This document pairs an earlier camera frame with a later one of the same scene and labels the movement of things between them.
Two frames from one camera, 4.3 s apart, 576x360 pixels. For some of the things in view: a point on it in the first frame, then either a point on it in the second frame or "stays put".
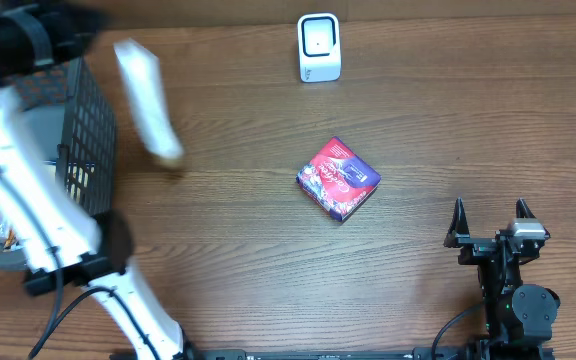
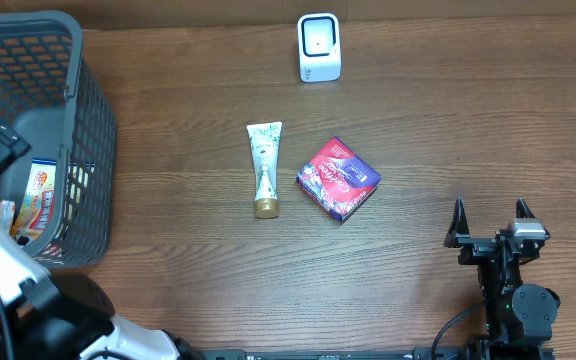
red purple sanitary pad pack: (338, 179) stays put
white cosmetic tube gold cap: (142, 74) → (265, 138)
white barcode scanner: (319, 46) stays put
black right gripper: (474, 248) stays put
